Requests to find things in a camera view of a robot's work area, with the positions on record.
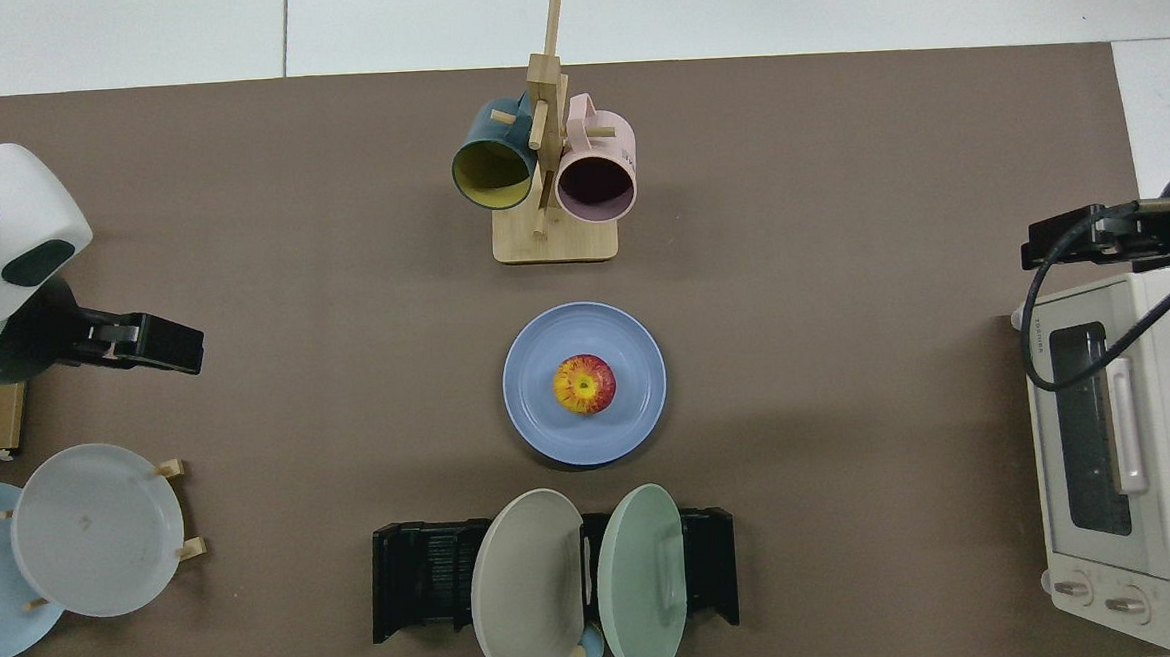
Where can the beige plate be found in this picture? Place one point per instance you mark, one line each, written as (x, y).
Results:
(524, 592)

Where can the grey plate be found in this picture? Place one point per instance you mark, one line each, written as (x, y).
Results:
(95, 534)

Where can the dark blue cup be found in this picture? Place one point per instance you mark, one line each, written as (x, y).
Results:
(479, 129)

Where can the green plate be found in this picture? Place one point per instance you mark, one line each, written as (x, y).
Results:
(639, 586)

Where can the wooden cup stand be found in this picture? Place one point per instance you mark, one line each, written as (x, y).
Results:
(556, 245)

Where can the black dish rack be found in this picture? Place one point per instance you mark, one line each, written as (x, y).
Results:
(418, 578)

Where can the wooden plate rack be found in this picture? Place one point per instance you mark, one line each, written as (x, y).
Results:
(192, 549)

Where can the red yellow apple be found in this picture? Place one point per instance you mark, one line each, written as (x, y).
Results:
(584, 385)

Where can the brown table cloth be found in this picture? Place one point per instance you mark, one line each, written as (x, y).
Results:
(839, 205)

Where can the pink cup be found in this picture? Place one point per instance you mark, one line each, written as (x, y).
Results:
(610, 142)

